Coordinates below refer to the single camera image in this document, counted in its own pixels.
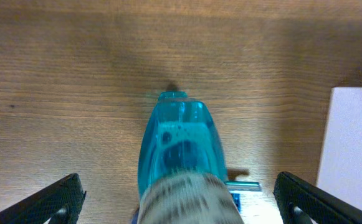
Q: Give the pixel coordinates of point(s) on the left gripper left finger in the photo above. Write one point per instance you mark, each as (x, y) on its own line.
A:
(60, 202)

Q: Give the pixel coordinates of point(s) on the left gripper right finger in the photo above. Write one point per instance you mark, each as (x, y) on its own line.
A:
(300, 202)

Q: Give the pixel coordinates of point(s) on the teal mouthwash bottle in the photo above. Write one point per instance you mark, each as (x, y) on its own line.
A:
(181, 169)

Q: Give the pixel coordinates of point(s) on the white box pink interior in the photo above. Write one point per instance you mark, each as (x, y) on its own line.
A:
(340, 169)

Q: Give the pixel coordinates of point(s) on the blue disposable razor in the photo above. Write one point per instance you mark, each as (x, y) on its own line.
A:
(237, 188)

